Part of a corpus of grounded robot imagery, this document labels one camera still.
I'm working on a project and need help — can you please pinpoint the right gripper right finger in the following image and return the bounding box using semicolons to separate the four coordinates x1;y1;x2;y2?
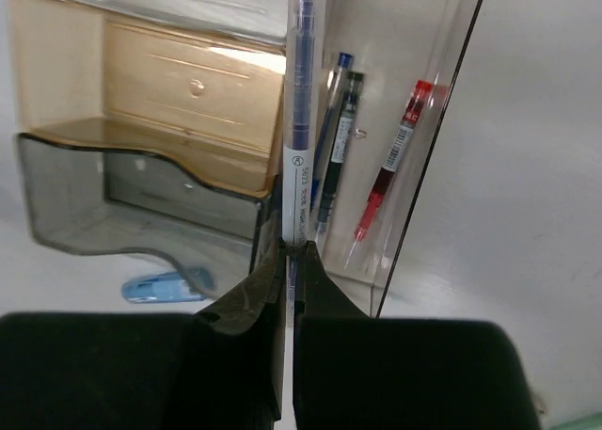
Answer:
293;243;540;429

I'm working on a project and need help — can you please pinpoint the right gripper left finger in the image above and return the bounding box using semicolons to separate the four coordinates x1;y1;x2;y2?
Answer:
1;245;285;429

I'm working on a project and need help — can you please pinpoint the red gel pen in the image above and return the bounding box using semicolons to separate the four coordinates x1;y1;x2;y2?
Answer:
344;80;434;268

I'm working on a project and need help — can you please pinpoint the blue transparent case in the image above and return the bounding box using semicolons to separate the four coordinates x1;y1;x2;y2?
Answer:
120;271;208;304

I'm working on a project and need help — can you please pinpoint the black gel pen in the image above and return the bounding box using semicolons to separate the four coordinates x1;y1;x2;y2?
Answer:
316;72;364;237

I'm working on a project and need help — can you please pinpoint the tiered clear stationery organizer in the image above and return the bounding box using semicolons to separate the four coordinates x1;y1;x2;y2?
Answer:
7;0;286;298

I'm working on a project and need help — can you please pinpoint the clear pen tray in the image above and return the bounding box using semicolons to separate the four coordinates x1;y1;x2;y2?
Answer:
310;0;483;316

